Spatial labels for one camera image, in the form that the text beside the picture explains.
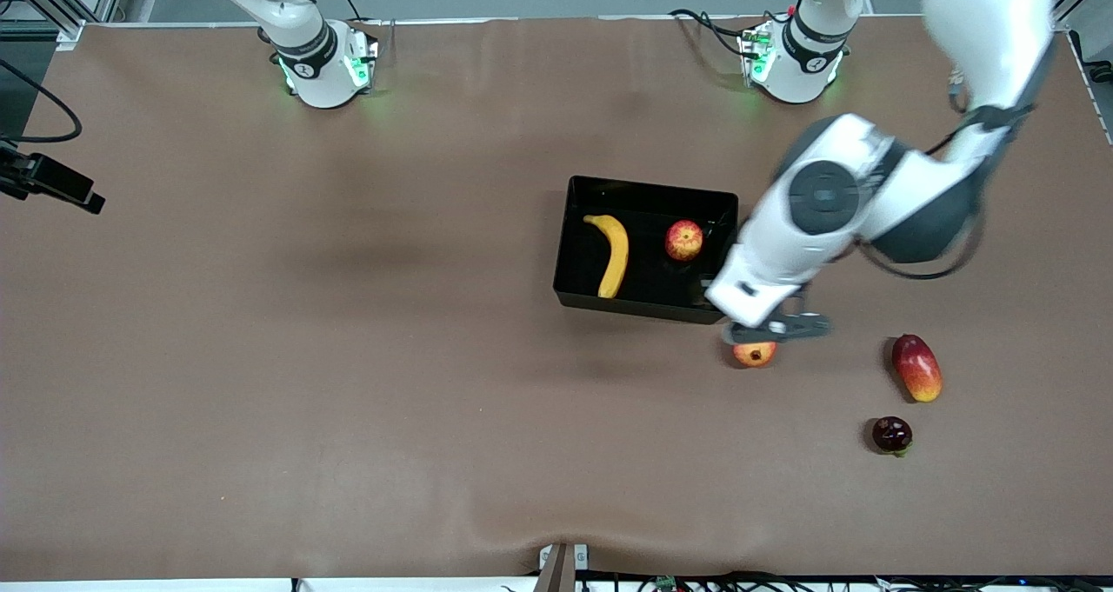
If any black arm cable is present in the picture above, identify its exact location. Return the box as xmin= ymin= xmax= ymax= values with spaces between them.
xmin=0 ymin=57 xmax=83 ymax=145
xmin=856 ymin=62 xmax=1044 ymax=282

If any black plastic box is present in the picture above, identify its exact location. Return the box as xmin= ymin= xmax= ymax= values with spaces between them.
xmin=553 ymin=175 xmax=740 ymax=325

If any red yellow mango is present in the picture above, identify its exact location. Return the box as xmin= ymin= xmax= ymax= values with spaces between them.
xmin=891 ymin=334 xmax=943 ymax=403

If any brown table mat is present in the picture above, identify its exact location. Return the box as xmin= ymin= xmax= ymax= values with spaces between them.
xmin=0 ymin=14 xmax=1113 ymax=580

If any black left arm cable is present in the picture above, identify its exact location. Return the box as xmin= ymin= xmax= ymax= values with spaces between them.
xmin=856 ymin=62 xmax=1044 ymax=282

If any red apple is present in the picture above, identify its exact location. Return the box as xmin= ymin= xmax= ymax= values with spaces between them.
xmin=664 ymin=219 xmax=705 ymax=263

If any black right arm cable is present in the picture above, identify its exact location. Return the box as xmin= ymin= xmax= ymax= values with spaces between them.
xmin=0 ymin=57 xmax=83 ymax=145

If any black left base cable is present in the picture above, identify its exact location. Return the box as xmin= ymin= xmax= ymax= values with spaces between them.
xmin=668 ymin=8 xmax=759 ymax=63

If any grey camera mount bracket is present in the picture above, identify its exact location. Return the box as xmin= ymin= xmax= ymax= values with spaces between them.
xmin=537 ymin=542 xmax=590 ymax=592

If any dark purple mangosteen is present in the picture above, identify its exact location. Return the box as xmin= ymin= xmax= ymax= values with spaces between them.
xmin=872 ymin=416 xmax=914 ymax=458

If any yellow banana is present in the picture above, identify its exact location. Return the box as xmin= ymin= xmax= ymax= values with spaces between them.
xmin=582 ymin=214 xmax=630 ymax=300

